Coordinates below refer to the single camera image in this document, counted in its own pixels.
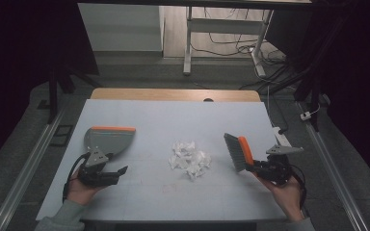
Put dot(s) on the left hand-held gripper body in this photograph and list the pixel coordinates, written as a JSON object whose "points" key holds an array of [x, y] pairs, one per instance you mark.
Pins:
{"points": [[96, 171]]}

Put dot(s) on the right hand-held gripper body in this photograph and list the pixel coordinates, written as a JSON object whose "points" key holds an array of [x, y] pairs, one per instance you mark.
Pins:
{"points": [[277, 163]]}

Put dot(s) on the grey dustpan with orange edge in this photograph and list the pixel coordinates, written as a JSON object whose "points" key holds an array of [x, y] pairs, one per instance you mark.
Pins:
{"points": [[110, 141]]}

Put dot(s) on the pile of white tissues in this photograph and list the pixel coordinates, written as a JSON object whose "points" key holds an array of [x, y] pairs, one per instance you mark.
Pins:
{"points": [[189, 159]]}

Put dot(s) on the person's left hand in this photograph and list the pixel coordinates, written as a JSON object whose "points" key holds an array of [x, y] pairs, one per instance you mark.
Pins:
{"points": [[82, 191]]}

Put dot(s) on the person's right hand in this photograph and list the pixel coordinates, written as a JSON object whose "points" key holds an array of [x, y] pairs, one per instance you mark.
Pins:
{"points": [[285, 195]]}

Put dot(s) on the black metal stand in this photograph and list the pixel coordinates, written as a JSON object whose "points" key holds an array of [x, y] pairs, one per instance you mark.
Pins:
{"points": [[56, 93]]}

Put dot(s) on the wooden table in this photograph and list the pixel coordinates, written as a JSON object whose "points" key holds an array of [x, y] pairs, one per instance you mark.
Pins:
{"points": [[173, 94]]}

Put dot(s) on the white cabinet panel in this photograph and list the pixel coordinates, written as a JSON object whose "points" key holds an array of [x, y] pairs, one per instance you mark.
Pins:
{"points": [[120, 27]]}

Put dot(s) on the aluminium rail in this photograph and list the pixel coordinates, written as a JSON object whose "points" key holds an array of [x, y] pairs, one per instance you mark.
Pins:
{"points": [[25, 170], [334, 173]]}

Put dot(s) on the white metal desk frame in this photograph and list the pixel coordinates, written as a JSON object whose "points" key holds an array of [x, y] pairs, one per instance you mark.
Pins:
{"points": [[224, 27]]}

